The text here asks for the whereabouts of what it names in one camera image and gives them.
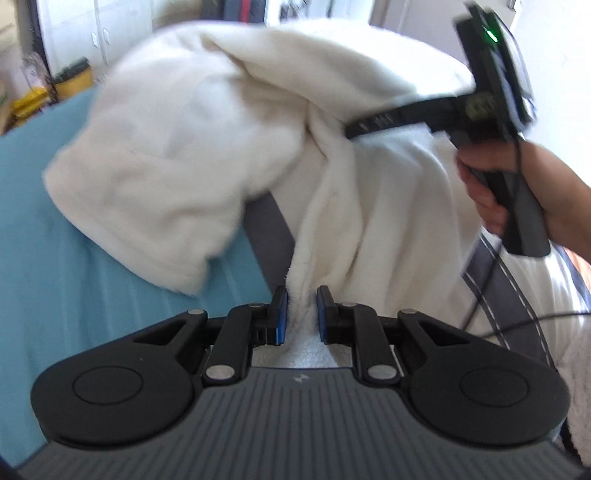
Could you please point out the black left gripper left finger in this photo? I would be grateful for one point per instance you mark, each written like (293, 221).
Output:
(138, 386)

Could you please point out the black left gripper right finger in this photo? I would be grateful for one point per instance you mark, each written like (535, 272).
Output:
(463, 387)

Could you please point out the white fleece zip jacket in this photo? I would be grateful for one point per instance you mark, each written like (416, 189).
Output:
(204, 117)

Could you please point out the person's right forearm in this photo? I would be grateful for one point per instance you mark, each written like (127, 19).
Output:
(568, 212)

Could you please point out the person's right hand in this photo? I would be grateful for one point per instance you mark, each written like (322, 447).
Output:
(551, 181)

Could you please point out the yellow plastic bag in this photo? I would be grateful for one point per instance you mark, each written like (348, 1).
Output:
(34, 100)

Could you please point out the yellow trash bin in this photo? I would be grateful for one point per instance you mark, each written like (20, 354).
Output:
(72, 79)

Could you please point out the white wardrobe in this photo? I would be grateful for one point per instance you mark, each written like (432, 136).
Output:
(100, 31)

